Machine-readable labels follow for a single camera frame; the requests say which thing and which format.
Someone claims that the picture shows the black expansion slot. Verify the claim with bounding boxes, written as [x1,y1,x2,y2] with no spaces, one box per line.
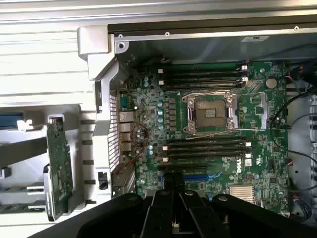
[158,165,208,172]

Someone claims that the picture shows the silver rear port block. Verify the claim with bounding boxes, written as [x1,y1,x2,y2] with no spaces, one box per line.
[118,111,133,152]

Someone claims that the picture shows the silver finned chipset heatsink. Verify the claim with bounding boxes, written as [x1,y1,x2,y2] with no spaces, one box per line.
[228,185,255,205]

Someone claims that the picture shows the thin metal locking lever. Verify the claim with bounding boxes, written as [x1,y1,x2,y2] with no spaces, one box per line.
[186,127,250,140]

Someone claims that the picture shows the grey parts rack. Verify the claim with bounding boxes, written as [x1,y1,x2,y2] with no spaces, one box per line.
[0,104,112,223]

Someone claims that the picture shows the black RAM slot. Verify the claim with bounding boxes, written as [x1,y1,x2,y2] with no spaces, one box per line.
[162,156,251,164]
[162,143,251,150]
[163,149,251,157]
[162,83,247,90]
[158,71,248,78]
[165,136,248,144]
[158,64,248,71]
[158,77,248,84]

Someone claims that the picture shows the black cable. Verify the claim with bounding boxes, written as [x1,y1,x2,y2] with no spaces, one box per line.
[269,92,317,159]

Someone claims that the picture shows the white label sticker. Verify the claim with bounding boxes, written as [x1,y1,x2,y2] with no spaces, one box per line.
[241,35,270,43]

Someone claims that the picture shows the silver CPU socket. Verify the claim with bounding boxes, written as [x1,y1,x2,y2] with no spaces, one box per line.
[182,90,240,136]

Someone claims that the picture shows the blue expansion slot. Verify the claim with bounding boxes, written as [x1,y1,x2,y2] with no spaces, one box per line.
[183,174,225,182]

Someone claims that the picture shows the silver disk drive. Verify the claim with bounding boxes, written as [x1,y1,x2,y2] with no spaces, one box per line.
[42,165,58,222]

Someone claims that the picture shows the silver coin cell battery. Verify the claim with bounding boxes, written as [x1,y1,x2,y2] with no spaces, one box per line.
[265,77,278,89]

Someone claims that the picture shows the silver open PC case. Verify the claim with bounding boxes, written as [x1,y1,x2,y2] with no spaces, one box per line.
[77,17,317,224]

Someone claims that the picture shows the green RAM stick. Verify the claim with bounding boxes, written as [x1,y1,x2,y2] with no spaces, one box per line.
[46,117,74,219]

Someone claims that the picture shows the green Dell motherboard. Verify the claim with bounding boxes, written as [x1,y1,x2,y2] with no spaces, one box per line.
[118,61,291,214]

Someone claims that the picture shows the thin red wire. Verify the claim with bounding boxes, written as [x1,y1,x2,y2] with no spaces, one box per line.
[114,123,150,174]

